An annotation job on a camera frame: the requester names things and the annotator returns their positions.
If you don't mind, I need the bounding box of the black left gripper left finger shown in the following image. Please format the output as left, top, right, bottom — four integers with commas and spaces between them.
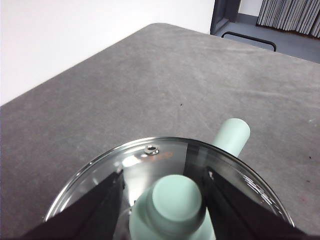
14, 170, 126, 240

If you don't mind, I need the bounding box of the glass lid with green knob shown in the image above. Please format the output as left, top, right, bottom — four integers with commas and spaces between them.
42, 136, 295, 240

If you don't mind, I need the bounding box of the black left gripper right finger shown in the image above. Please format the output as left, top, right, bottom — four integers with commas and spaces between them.
201, 169, 315, 240

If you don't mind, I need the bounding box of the grey ribbed curtain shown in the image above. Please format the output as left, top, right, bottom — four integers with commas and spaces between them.
256, 0, 320, 39

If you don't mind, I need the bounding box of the dark grey door frame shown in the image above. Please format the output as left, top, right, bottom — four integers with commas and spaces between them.
209, 0, 242, 36

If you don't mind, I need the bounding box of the black metal tube frame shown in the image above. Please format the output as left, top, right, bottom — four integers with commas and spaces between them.
221, 31, 278, 53

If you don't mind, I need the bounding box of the green steamer pot with handle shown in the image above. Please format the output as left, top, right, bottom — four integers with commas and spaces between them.
211, 118, 251, 159

